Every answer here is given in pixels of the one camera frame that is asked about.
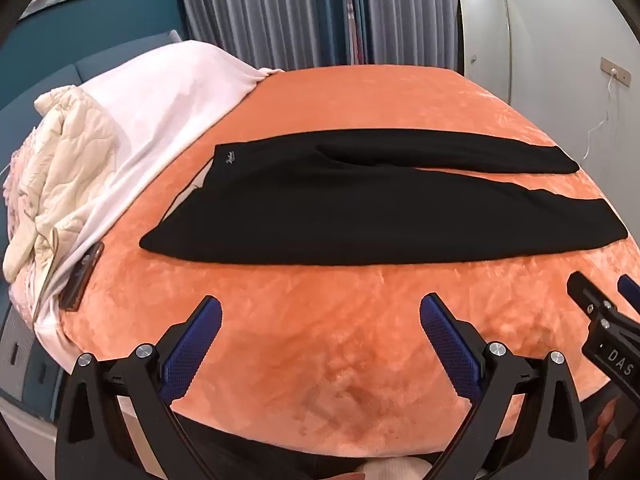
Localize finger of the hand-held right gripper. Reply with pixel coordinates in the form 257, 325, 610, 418
566, 271, 614, 317
617, 274, 640, 312

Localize black pants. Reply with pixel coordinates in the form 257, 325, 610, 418
139, 129, 630, 266

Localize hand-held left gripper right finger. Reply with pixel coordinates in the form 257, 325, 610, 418
419, 294, 591, 480

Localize grey curtain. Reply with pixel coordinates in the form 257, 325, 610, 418
172, 0, 361, 73
361, 0, 463, 72

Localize black phone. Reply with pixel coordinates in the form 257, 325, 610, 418
57, 241, 106, 312

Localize white cable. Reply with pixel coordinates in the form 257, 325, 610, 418
582, 67, 619, 161

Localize blue padded headboard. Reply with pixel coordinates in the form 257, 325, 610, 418
0, 30, 187, 113

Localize pink textured pillow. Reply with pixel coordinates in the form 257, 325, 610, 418
0, 127, 56, 331

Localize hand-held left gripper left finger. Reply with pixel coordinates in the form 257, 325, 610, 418
55, 296, 223, 480

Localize white bed sheet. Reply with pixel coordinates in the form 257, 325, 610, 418
32, 39, 286, 376

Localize grey nightstand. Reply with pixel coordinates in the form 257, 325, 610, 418
0, 304, 52, 402

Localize cream quilted blanket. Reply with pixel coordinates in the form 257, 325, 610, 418
2, 85, 119, 282

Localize orange plush blanket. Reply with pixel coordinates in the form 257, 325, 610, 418
60, 62, 640, 461

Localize wall socket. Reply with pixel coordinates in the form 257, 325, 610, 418
600, 57, 632, 86

